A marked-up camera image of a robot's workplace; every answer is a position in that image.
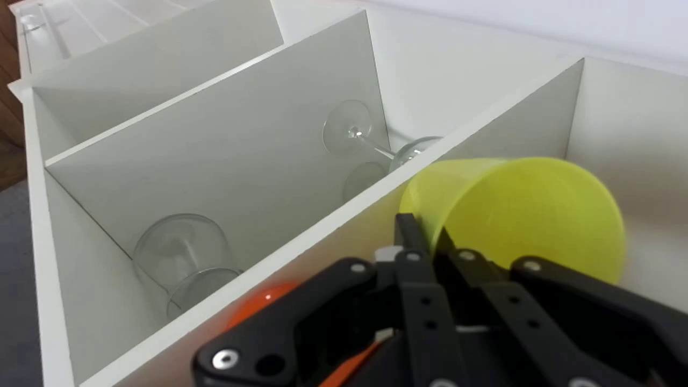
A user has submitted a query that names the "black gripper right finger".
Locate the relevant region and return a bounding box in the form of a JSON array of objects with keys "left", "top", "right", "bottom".
[{"left": 434, "top": 229, "right": 688, "bottom": 387}]

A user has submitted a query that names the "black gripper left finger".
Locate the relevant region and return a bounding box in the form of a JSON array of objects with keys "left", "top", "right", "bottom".
[{"left": 191, "top": 212, "right": 468, "bottom": 387}]

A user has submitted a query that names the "yellow plastic cup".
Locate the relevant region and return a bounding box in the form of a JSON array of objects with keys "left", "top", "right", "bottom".
[{"left": 396, "top": 156, "right": 628, "bottom": 287}]

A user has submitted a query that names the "white shelf unit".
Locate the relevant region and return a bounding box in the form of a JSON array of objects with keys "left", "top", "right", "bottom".
[{"left": 7, "top": 0, "right": 688, "bottom": 387}]

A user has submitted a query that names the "clear wine glass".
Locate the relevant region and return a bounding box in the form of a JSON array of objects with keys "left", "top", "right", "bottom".
[
  {"left": 132, "top": 212, "right": 243, "bottom": 323},
  {"left": 320, "top": 98, "right": 447, "bottom": 204}
]

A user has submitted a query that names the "grey floor rug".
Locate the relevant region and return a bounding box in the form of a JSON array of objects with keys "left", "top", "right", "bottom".
[{"left": 0, "top": 179, "right": 47, "bottom": 387}]

